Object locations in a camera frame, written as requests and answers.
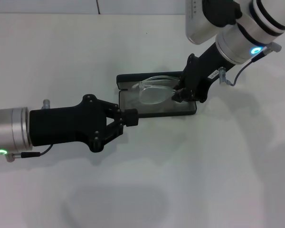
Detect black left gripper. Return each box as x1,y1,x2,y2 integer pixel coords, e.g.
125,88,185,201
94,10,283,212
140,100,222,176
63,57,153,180
29,94,139,152

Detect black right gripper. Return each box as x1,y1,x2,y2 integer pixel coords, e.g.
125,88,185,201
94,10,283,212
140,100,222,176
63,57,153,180
172,42,236,104

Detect black glasses case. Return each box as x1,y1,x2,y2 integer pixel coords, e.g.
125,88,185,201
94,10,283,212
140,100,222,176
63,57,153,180
115,71,197,118

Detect clear white glasses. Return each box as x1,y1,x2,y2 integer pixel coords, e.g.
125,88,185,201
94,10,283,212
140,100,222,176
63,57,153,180
130,75,181,105

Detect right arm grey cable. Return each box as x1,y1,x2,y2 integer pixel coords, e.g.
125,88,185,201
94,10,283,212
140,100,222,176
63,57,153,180
218,42,282,86

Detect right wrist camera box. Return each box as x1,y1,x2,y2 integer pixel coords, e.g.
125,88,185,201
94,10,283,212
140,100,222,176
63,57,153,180
184,0,243,45

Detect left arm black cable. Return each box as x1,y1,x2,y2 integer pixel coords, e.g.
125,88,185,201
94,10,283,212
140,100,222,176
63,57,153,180
6,144,53,162

